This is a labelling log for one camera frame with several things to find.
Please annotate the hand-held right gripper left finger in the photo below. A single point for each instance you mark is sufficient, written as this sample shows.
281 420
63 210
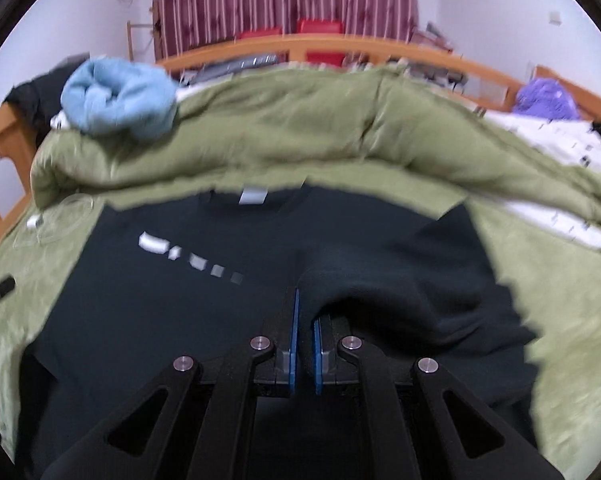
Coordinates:
294 350

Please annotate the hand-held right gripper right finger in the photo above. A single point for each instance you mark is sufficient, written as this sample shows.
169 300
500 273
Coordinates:
318 360

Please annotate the black t-shirt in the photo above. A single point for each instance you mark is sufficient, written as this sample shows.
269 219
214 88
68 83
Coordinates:
155 310

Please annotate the black garment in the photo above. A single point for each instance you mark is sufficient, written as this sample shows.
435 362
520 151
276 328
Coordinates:
35 95

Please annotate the green quilt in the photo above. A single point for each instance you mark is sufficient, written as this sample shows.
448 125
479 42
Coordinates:
305 125

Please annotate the light blue towel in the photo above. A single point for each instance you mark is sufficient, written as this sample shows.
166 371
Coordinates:
115 100

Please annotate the green plush bed sheet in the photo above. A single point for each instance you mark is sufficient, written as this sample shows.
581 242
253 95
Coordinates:
555 310

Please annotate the wooden rack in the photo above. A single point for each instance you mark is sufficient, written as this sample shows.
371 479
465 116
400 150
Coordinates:
129 40

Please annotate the white floral pillow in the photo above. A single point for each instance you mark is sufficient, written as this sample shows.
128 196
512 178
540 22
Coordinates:
555 142

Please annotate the purple plush toy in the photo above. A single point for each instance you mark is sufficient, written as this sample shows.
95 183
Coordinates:
545 100

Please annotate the wooden bed frame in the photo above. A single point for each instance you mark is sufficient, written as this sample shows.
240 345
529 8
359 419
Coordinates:
0 127

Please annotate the white wall socket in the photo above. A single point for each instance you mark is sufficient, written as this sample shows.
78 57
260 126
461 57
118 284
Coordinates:
556 17

